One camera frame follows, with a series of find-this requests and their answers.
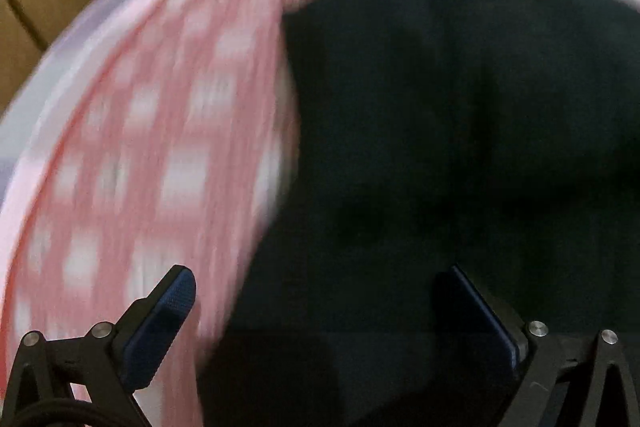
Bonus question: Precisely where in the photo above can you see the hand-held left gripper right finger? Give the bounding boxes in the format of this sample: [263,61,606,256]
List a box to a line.
[435,264,640,427]

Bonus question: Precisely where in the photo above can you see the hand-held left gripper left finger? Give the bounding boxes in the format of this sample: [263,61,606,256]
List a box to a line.
[0,264,197,427]

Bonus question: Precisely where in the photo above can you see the red checkered mat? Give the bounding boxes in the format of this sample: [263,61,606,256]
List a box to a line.
[0,0,301,427]

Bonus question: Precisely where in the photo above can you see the navy padded jacket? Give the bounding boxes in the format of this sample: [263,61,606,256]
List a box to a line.
[197,0,640,427]

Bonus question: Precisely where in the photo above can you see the pink purple patchwork bedsheet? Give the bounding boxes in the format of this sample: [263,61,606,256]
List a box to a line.
[0,0,640,228]

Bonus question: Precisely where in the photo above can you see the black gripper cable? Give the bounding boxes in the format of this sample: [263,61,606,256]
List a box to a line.
[0,398,102,427]

